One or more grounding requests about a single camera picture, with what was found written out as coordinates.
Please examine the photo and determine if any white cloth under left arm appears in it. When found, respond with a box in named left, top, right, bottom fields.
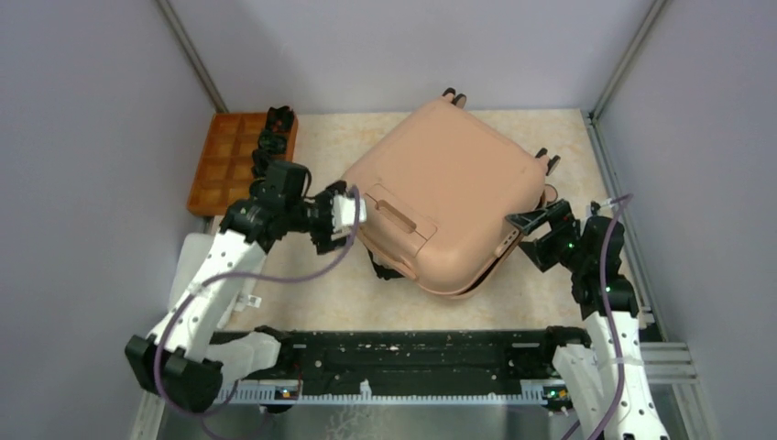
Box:
left=168, top=233, right=261, bottom=328

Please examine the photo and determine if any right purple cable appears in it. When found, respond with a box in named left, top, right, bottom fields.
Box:
left=561, top=192, right=636, bottom=440

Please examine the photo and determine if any purple cable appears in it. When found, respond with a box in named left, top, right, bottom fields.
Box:
left=561, top=192, right=636, bottom=440
left=151, top=184, right=362, bottom=440

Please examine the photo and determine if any rolled dark brown tie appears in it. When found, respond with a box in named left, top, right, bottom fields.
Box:
left=251, top=148, right=276, bottom=180

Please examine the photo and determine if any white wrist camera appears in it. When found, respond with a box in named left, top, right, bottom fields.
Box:
left=585, top=199, right=618, bottom=219
left=332, top=194, right=367, bottom=234

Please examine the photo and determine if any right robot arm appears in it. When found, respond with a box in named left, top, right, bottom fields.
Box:
left=505, top=195, right=670, bottom=439

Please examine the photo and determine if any pink suitcase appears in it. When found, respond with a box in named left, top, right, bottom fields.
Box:
left=343, top=88, right=560, bottom=298

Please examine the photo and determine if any aluminium rail frame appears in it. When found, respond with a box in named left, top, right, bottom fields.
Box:
left=130, top=341, right=717, bottom=440

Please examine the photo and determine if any rolled green patterned tie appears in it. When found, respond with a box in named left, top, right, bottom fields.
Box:
left=257, top=129, right=288, bottom=156

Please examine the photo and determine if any wooden compartment tray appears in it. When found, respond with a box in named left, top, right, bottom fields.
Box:
left=187, top=111, right=298, bottom=217

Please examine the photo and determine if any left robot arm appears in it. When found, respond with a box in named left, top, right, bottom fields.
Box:
left=125, top=160, right=367, bottom=417

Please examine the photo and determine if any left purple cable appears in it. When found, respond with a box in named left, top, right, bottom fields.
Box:
left=151, top=184, right=362, bottom=440

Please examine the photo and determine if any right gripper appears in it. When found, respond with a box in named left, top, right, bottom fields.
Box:
left=505, top=199, right=588, bottom=272

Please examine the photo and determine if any rolled dark tie top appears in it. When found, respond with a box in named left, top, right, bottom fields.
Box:
left=265, top=105, right=296, bottom=133

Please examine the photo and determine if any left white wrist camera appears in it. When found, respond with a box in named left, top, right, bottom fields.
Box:
left=332, top=194, right=367, bottom=234

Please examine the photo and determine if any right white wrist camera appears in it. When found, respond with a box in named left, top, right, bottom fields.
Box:
left=585, top=199, right=618, bottom=219

